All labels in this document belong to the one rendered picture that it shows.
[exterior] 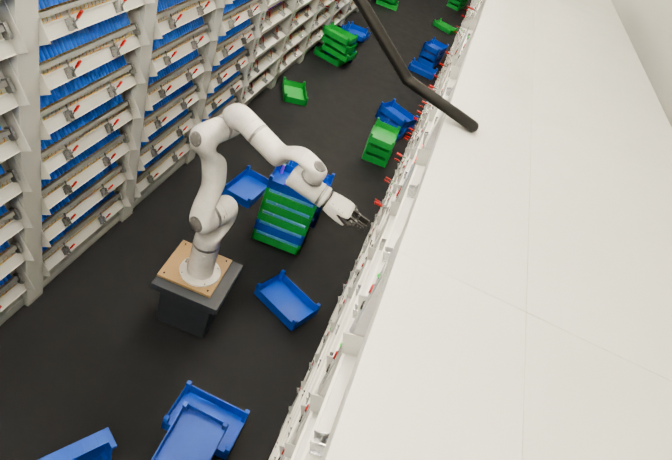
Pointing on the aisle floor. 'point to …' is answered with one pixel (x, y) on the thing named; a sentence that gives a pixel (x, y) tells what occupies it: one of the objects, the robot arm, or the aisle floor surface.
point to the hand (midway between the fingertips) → (361, 223)
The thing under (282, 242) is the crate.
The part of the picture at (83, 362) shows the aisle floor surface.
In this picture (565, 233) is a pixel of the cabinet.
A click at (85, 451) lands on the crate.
